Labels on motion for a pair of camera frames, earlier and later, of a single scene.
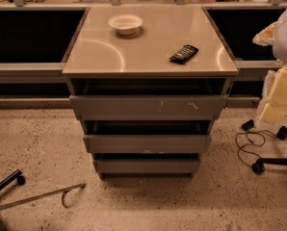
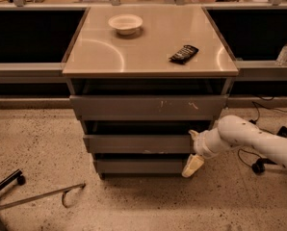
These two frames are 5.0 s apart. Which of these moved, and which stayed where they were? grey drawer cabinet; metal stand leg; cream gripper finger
Moved: cream gripper finger
Stayed: grey drawer cabinet; metal stand leg
